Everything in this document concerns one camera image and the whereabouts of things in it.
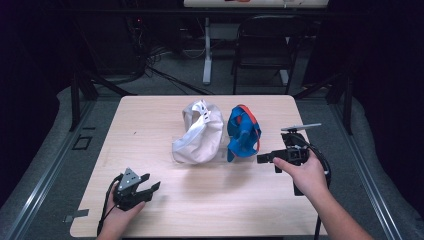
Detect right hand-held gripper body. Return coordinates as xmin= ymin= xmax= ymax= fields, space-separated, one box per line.
xmin=280 ymin=123 xmax=323 ymax=197

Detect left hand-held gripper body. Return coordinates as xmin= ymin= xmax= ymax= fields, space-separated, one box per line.
xmin=113 ymin=167 xmax=148 ymax=212

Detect blue cap with orange trim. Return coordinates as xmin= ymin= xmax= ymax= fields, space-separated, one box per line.
xmin=226 ymin=104 xmax=263 ymax=163

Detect beige cap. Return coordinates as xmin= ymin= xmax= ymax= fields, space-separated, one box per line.
xmin=171 ymin=99 xmax=225 ymax=165

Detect person's right hand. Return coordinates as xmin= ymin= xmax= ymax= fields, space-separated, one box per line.
xmin=273 ymin=151 xmax=329 ymax=200

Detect person's left hand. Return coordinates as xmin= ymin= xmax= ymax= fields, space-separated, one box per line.
xmin=98 ymin=185 xmax=147 ymax=238

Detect grey tape strip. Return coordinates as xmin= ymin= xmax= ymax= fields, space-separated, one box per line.
xmin=62 ymin=208 xmax=91 ymax=224

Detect black metal stand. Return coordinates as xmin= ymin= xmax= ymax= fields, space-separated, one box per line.
xmin=68 ymin=64 xmax=138 ymax=133
xmin=293 ymin=71 xmax=355 ymax=136

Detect black tape square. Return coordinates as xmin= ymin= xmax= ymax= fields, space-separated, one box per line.
xmin=72 ymin=134 xmax=94 ymax=151

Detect black folding chair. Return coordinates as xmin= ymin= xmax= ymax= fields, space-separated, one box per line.
xmin=231 ymin=14 xmax=308 ymax=96

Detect black equipment cabinet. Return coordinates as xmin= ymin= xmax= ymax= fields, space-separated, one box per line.
xmin=81 ymin=11 xmax=148 ymax=77

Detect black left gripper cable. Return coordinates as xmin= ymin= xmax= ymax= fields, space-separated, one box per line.
xmin=96 ymin=173 xmax=123 ymax=237

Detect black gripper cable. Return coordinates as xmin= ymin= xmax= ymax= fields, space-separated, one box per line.
xmin=289 ymin=133 xmax=333 ymax=240
xmin=96 ymin=173 xmax=123 ymax=237

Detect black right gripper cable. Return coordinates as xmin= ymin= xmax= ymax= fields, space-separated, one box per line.
xmin=289 ymin=133 xmax=333 ymax=240

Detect metal floor rail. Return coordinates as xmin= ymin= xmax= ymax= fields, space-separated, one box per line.
xmin=328 ymin=99 xmax=406 ymax=240
xmin=4 ymin=99 xmax=98 ymax=240

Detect black floor cables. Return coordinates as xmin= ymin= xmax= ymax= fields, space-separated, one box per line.
xmin=143 ymin=44 xmax=216 ymax=96

